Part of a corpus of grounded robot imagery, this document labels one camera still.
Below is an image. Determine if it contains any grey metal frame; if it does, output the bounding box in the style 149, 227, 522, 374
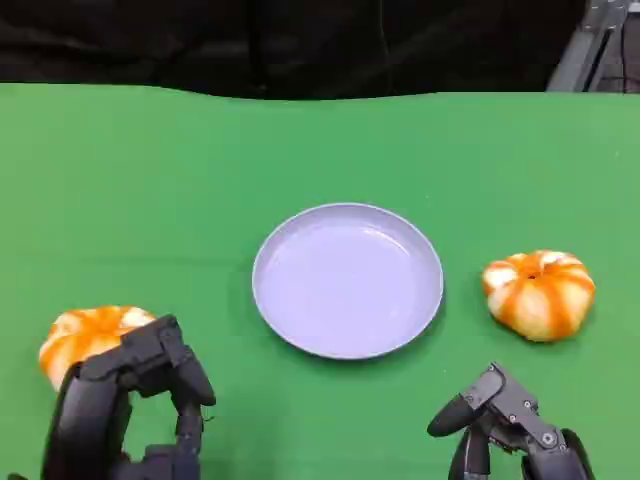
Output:
547, 0, 640, 94

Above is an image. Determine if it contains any green table cloth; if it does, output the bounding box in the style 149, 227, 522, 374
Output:
0, 82, 640, 480

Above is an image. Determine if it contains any orange white toy bread roll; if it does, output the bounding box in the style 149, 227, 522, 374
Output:
481, 249, 597, 344
38, 305, 159, 394

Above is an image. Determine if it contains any black backdrop curtain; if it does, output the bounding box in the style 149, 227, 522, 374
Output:
0, 0, 587, 101

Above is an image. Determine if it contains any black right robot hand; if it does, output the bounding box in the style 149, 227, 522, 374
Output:
427, 362, 596, 480

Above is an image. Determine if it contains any lilac plate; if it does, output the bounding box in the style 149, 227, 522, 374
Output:
251, 201, 445, 361

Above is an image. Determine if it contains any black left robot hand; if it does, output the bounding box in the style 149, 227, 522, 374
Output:
42, 313, 217, 480

